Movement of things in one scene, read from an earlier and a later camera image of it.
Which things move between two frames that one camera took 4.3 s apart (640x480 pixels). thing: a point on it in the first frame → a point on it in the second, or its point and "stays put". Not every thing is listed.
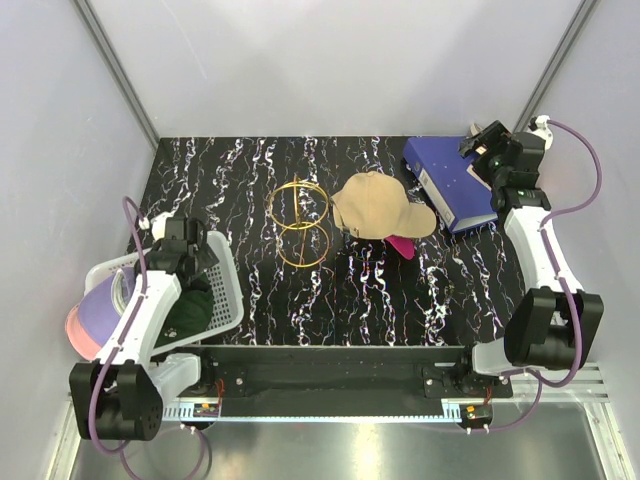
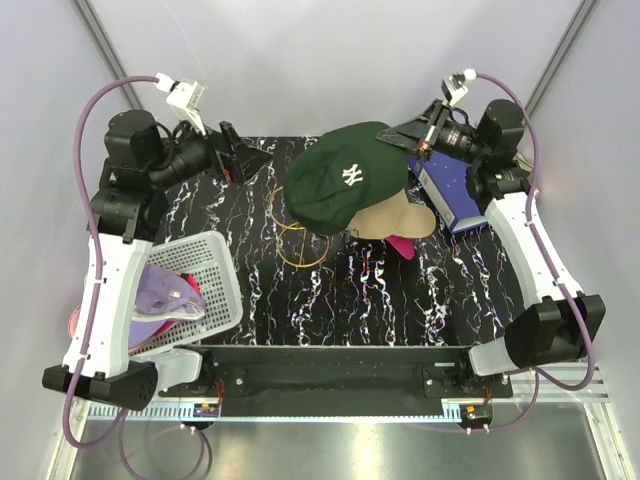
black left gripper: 205,258 → 238,161
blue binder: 463,199 stays put
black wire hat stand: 366,249 stays put
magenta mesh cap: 402,244 stays put
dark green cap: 191,315 → 333,178
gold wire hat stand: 300,206 stays put
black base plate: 340,381 stays put
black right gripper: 494,137 → 420,133
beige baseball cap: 374,205 stays put
